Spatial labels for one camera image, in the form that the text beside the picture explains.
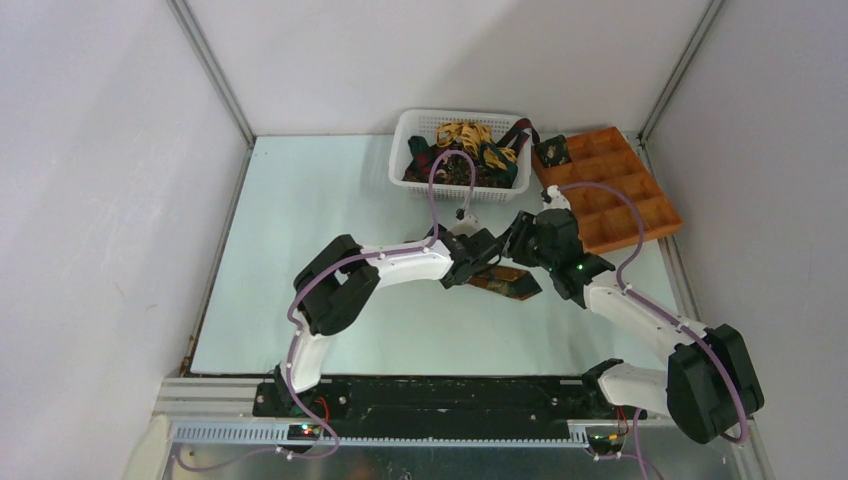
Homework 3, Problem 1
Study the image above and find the dark floral patterned tie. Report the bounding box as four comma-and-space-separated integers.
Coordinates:
468, 265, 542, 301

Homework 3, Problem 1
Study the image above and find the orange compartment tray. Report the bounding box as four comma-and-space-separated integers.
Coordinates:
531, 127, 684, 254

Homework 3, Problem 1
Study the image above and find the white plastic mesh basket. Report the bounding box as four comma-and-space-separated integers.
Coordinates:
388, 109, 532, 202

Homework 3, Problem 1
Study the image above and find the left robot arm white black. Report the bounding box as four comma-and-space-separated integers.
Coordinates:
277, 228, 506, 417

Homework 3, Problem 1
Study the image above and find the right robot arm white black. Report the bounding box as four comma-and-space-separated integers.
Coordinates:
499, 208, 765, 444

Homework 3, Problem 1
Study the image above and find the brown dark patterned tie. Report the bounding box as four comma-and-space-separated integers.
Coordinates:
402, 153, 515, 188

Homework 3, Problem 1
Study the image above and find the rolled dark patterned tie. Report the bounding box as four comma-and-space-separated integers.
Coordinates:
535, 135, 572, 168

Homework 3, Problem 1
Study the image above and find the red navy striped tie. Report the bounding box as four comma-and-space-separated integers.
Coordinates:
496, 117, 540, 156

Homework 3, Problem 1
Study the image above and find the green navy plaid tie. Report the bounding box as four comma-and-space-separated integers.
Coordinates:
402, 136, 518, 189

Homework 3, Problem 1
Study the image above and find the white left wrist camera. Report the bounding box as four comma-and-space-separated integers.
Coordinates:
450, 213, 483, 237

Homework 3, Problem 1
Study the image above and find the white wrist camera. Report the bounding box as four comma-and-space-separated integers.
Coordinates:
541, 185, 570, 210
450, 213, 483, 237

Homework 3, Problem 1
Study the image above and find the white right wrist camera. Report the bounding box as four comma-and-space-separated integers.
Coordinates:
541, 185, 570, 210

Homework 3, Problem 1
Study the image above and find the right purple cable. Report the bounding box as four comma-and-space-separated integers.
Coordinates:
556, 182, 751, 480

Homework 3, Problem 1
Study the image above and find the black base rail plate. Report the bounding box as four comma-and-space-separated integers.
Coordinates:
252, 373, 634, 441

